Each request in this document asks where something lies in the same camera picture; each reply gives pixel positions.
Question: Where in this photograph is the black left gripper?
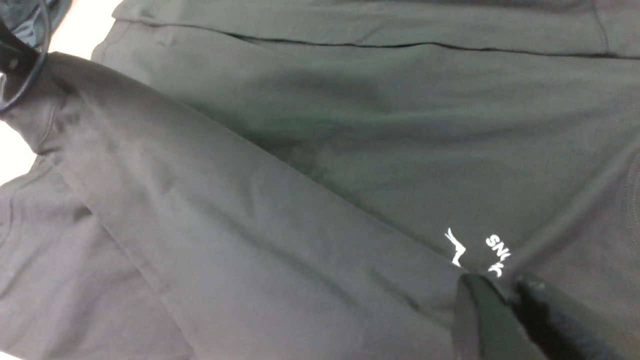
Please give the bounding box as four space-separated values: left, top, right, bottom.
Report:
0 0 73 113

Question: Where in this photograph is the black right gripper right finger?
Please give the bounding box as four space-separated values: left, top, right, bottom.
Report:
514 275 640 360

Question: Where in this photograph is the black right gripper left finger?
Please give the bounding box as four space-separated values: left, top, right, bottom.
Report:
452 274 546 360

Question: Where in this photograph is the gray long-sleeve top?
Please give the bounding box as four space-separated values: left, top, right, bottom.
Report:
1 0 639 360

